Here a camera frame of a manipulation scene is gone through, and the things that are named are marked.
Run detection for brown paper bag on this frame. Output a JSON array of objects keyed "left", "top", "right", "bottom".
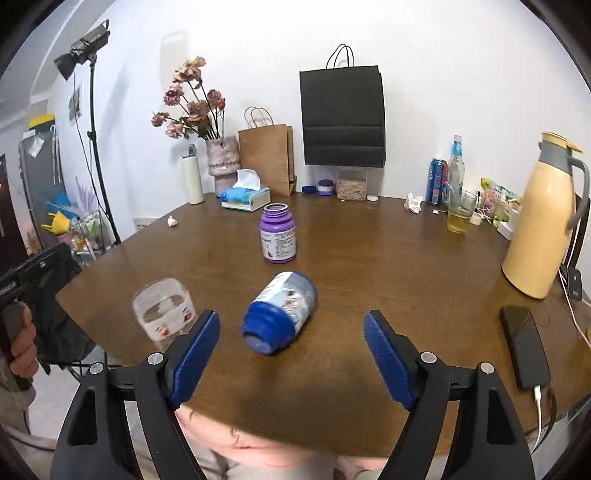
[{"left": 238, "top": 106, "right": 298, "bottom": 197}]

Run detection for person's pink clothing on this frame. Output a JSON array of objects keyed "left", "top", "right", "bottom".
[{"left": 174, "top": 406, "right": 393, "bottom": 480}]

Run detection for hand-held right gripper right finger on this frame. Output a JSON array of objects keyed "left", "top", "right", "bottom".
[{"left": 363, "top": 309, "right": 536, "bottom": 480}]

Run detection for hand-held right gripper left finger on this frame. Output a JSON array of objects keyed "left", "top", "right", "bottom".
[{"left": 50, "top": 309, "right": 221, "bottom": 480}]

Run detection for person's left hand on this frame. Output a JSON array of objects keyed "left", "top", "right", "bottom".
[{"left": 8, "top": 305, "right": 40, "bottom": 378}]

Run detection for black paper bag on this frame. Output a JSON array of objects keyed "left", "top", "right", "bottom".
[{"left": 298, "top": 44, "right": 387, "bottom": 169}]

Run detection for colourful snack bag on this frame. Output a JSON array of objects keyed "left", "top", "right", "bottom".
[{"left": 479, "top": 177, "right": 523, "bottom": 220}]

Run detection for cream thermos jug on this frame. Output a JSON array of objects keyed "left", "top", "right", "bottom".
[{"left": 501, "top": 131, "right": 591, "bottom": 300}]

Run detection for pink ceramic vase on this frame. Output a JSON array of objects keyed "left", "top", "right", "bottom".
[{"left": 205, "top": 137, "right": 242, "bottom": 194}]

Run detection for glass of yellow drink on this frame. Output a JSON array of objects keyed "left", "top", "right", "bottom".
[{"left": 445, "top": 189, "right": 478, "bottom": 234}]

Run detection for white charging cable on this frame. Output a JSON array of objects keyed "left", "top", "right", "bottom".
[{"left": 530, "top": 385, "right": 560, "bottom": 459}]

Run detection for blue tissue box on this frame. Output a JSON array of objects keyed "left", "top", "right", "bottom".
[{"left": 220, "top": 169, "right": 271, "bottom": 212}]

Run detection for black studio light stand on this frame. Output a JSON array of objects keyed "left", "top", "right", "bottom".
[{"left": 54, "top": 19, "right": 123, "bottom": 246}]

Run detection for blue drink can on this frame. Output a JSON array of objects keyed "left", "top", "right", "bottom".
[{"left": 425, "top": 158, "right": 450, "bottom": 205}]

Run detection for black smartphone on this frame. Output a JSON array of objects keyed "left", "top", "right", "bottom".
[{"left": 499, "top": 304, "right": 552, "bottom": 391}]

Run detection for dried pink flowers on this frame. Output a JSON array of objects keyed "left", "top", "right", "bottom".
[{"left": 151, "top": 56, "right": 227, "bottom": 142}]

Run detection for person's left forearm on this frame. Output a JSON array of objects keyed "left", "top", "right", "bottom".
[{"left": 0, "top": 355, "right": 38, "bottom": 437}]

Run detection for clear grain container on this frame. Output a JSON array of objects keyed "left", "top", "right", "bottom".
[{"left": 335, "top": 167, "right": 369, "bottom": 201}]

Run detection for clear bottle blue cap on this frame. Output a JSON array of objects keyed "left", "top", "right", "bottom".
[{"left": 446, "top": 135, "right": 465, "bottom": 209}]

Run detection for blue lidded jar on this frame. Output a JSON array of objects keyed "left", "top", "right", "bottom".
[{"left": 242, "top": 271, "right": 319, "bottom": 356}]

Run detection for cluttered storage cart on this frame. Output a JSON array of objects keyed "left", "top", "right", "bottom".
[{"left": 41, "top": 182, "right": 117, "bottom": 266}]

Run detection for purple pill bottle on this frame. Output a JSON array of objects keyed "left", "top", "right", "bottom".
[{"left": 260, "top": 203, "right": 297, "bottom": 265}]

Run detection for dark refrigerator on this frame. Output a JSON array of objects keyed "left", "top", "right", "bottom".
[{"left": 17, "top": 124, "right": 71, "bottom": 252}]

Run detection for clear plastic cup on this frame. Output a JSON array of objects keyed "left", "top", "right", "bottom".
[{"left": 131, "top": 277, "right": 198, "bottom": 352}]

